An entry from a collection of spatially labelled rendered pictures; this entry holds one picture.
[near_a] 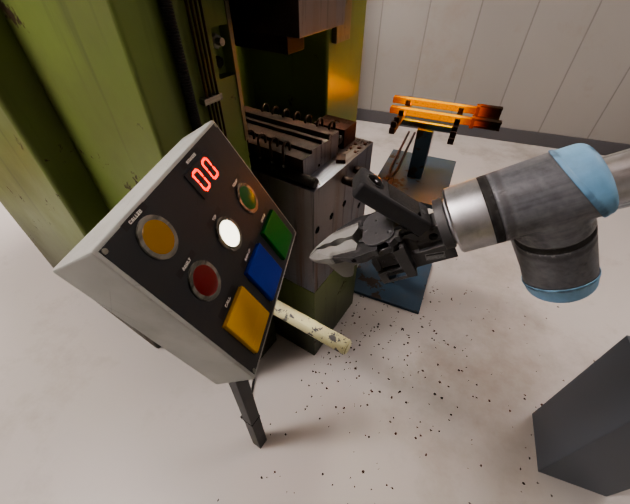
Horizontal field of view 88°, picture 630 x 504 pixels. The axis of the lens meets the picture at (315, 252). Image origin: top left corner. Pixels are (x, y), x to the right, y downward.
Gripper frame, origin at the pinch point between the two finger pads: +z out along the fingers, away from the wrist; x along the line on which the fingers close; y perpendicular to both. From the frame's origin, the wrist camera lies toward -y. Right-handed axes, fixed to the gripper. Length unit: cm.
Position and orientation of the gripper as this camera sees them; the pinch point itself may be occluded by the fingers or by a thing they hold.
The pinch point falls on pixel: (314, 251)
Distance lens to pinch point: 51.9
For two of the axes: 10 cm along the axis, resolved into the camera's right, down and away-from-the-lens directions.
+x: 1.4, -6.8, 7.2
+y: 4.9, 6.7, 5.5
